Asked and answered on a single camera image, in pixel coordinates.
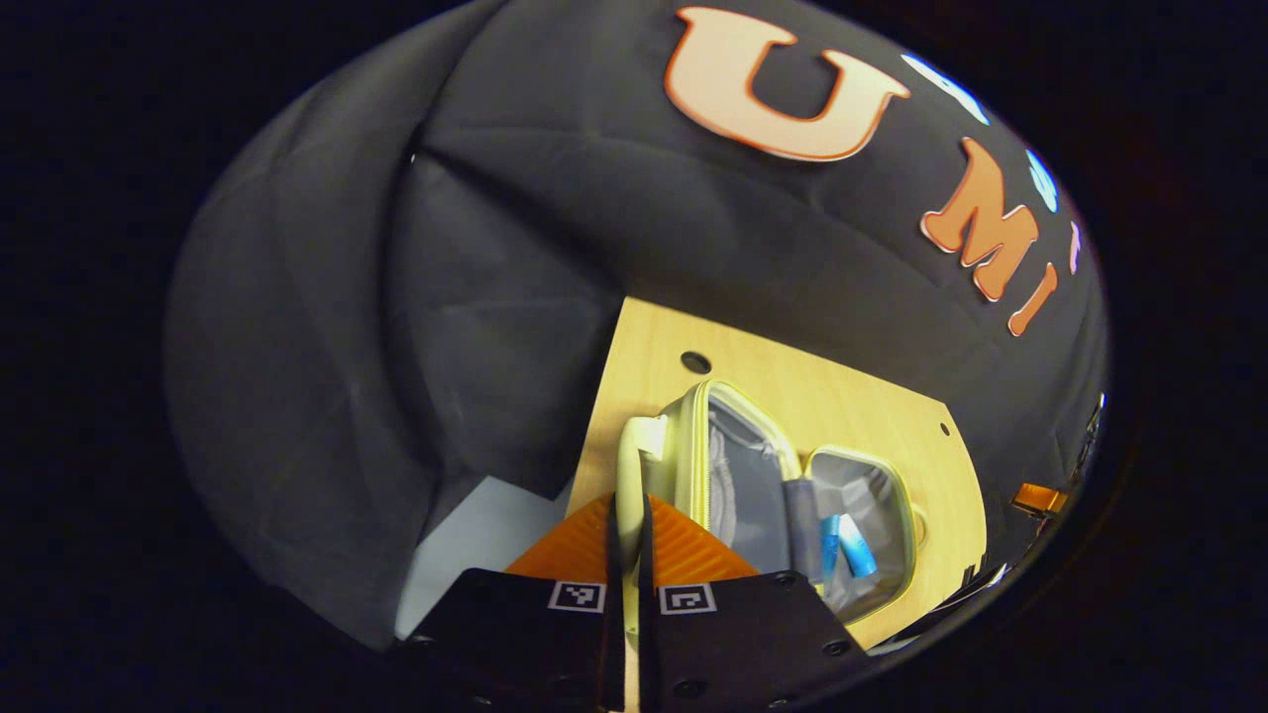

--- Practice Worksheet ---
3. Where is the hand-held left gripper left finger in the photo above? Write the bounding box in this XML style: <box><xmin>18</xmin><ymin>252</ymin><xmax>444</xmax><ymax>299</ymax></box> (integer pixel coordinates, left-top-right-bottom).
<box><xmin>396</xmin><ymin>492</ymin><xmax>627</xmax><ymax>713</ymax></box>

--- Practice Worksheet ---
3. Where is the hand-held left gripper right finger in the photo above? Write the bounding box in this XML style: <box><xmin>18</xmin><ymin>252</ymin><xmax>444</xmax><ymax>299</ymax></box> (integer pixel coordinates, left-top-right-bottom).
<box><xmin>639</xmin><ymin>495</ymin><xmax>873</xmax><ymax>713</ymax></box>

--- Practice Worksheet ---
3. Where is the cream suitcase with handles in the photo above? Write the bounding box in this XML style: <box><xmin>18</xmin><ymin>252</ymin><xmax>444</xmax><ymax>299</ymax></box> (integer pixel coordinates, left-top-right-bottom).
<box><xmin>616</xmin><ymin>380</ymin><xmax>927</xmax><ymax>635</ymax></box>

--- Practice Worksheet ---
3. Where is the black backdrop cloth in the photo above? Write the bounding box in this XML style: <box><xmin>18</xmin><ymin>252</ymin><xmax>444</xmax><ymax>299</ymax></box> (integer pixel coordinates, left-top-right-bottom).
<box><xmin>163</xmin><ymin>0</ymin><xmax>1110</xmax><ymax>655</ymax></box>

